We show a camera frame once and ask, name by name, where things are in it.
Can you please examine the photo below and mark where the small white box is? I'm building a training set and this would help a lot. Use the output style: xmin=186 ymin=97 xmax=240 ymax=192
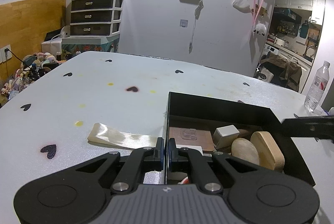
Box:
xmin=212 ymin=125 xmax=239 ymax=149

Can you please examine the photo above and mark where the light wooden oval block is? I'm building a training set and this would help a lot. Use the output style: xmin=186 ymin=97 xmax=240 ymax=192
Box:
xmin=250 ymin=131 xmax=285 ymax=172

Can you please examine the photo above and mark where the cream plastic sheet piece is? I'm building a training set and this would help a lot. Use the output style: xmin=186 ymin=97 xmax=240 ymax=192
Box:
xmin=87 ymin=123 xmax=166 ymax=149

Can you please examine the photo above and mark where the black storage box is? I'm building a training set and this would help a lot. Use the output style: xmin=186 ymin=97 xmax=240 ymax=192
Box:
xmin=165 ymin=92 xmax=316 ymax=186

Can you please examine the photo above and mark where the white plush wall toy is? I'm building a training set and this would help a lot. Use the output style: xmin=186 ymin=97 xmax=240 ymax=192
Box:
xmin=254 ymin=22 xmax=267 ymax=36

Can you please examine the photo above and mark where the pile of plush toys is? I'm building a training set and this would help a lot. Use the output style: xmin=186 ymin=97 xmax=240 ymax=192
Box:
xmin=1 ymin=51 xmax=66 ymax=107

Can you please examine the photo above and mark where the beige smooth stone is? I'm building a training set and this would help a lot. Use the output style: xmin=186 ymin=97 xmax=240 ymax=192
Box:
xmin=231 ymin=138 xmax=259 ymax=165

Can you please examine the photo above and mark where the brown square coaster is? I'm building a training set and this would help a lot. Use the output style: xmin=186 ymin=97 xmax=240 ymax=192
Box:
xmin=169 ymin=127 xmax=215 ymax=153

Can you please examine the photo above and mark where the clear plastic water bottle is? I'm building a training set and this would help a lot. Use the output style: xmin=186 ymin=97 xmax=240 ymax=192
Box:
xmin=304 ymin=61 xmax=330 ymax=112

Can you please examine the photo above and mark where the dark drawer cabinet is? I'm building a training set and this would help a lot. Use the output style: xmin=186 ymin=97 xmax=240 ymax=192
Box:
xmin=70 ymin=0 xmax=123 ymax=37

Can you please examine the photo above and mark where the white wall socket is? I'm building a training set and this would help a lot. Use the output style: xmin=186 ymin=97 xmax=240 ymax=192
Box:
xmin=0 ymin=45 xmax=12 ymax=62

